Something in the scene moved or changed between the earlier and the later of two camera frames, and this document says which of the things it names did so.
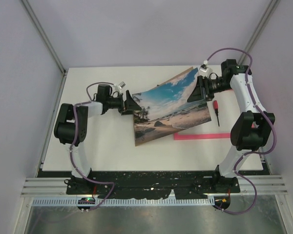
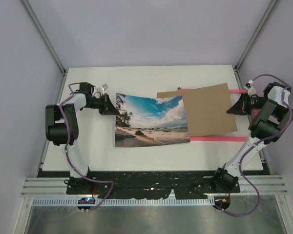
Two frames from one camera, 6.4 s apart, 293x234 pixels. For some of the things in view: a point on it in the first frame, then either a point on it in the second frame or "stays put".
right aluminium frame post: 255,35 stays put
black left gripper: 130,105 to 108,108
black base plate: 153,185 stays put
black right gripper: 201,90 to 241,107
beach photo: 165,107 to 145,121
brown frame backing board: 165,109 to 209,109
